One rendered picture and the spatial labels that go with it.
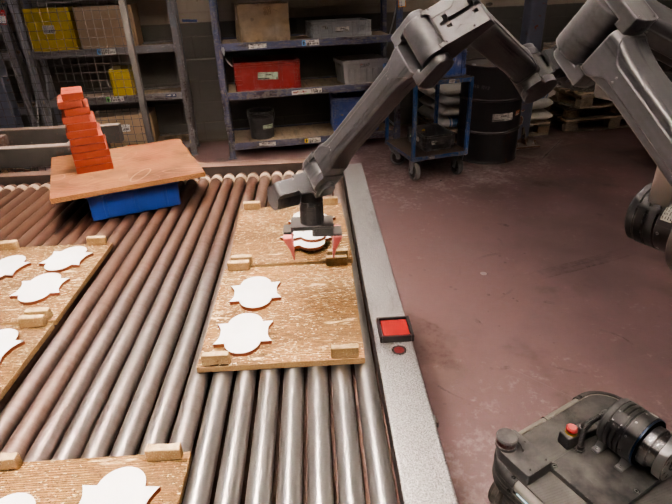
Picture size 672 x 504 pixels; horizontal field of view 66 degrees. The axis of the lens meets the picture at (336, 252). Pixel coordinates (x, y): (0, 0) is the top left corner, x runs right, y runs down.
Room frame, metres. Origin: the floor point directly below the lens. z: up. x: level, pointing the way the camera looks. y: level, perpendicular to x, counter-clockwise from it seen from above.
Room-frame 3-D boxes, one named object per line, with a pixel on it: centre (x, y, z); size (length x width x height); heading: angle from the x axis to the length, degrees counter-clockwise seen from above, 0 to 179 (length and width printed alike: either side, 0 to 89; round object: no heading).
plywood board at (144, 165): (1.90, 0.78, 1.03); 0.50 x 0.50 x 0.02; 24
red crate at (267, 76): (5.58, 0.64, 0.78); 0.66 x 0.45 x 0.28; 100
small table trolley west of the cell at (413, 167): (4.73, -0.84, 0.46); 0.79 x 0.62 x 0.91; 10
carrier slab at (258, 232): (1.47, 0.14, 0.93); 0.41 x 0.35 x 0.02; 3
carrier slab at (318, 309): (1.05, 0.13, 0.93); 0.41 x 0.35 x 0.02; 1
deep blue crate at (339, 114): (5.75, -0.25, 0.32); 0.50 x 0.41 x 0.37; 96
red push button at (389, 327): (0.96, -0.13, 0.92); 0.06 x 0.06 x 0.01; 2
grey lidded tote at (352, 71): (5.71, -0.33, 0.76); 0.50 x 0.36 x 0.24; 105
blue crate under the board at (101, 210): (1.84, 0.75, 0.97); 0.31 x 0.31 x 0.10; 24
